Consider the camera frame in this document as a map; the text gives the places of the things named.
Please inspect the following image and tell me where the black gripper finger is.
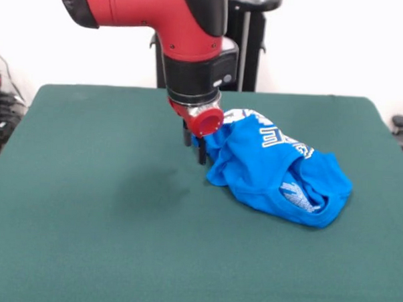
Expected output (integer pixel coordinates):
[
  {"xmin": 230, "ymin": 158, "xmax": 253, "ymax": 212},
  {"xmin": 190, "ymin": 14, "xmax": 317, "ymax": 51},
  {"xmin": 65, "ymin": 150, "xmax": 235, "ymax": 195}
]
[
  {"xmin": 181, "ymin": 118, "xmax": 194, "ymax": 148},
  {"xmin": 197, "ymin": 136, "xmax": 209, "ymax": 166}
]

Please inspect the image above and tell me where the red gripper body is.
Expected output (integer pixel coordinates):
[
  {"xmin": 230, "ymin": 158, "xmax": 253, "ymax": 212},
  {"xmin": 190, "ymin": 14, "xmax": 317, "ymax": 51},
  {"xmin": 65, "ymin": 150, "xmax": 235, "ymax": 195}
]
[{"xmin": 164, "ymin": 96, "xmax": 226, "ymax": 140}]

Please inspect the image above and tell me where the blue printed T-shirt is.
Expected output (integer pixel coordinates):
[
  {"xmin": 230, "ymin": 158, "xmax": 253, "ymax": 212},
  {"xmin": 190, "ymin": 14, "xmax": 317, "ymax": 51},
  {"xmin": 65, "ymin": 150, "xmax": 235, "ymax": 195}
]
[{"xmin": 188, "ymin": 106, "xmax": 357, "ymax": 231}]

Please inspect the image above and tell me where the dark green table cloth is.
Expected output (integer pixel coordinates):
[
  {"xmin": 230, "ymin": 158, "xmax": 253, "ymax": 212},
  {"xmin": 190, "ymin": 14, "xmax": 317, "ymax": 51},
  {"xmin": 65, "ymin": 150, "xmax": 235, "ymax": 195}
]
[{"xmin": 0, "ymin": 80, "xmax": 403, "ymax": 302}]

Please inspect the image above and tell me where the black office chair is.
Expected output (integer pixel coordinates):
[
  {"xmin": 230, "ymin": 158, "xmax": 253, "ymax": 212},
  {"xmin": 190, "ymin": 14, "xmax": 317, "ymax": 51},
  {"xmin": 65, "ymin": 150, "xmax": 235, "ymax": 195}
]
[{"xmin": 389, "ymin": 114, "xmax": 403, "ymax": 167}]

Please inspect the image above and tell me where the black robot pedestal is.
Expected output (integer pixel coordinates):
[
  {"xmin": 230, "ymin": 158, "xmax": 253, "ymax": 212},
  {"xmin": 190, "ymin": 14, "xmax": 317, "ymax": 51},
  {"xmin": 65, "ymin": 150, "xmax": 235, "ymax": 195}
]
[{"xmin": 147, "ymin": 0, "xmax": 283, "ymax": 94}]

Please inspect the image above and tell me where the black cable tangle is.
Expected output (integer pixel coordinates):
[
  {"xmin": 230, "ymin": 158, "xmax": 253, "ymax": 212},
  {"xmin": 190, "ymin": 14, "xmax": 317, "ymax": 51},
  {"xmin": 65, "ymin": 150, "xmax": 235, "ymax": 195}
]
[{"xmin": 0, "ymin": 43, "xmax": 31, "ymax": 160}]

